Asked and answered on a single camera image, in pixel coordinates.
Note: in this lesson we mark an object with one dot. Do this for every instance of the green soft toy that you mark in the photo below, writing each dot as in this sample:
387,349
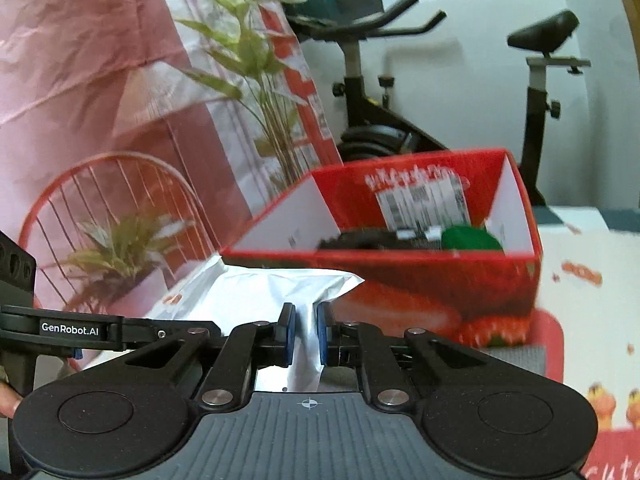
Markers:
470,239

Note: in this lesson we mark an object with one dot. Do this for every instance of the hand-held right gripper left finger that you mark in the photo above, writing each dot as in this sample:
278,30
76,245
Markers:
287,335

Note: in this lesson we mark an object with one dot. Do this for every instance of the black eye mask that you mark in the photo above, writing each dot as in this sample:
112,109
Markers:
365,239

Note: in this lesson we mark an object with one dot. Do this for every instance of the person's left hand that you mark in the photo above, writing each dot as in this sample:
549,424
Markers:
7,400

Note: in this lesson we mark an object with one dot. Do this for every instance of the red strawberry print box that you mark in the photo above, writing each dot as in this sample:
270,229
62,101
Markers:
400,285

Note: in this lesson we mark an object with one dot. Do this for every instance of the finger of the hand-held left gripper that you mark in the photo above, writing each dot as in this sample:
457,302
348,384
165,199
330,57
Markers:
170,330

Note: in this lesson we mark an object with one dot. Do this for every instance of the black exercise bike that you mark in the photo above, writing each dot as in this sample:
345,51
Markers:
360,85

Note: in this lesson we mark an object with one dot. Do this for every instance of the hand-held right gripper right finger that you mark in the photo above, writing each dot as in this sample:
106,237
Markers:
323,335

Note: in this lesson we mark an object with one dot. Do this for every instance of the printed backdrop cloth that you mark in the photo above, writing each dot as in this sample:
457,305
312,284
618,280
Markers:
100,110

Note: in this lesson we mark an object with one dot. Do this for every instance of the white plastic packet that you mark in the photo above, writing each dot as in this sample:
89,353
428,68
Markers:
280,285

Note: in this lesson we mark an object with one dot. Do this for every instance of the geometric patterned bedsheet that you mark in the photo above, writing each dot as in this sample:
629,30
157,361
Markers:
580,216

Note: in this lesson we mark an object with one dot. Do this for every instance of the white printed blanket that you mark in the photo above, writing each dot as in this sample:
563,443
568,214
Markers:
590,270

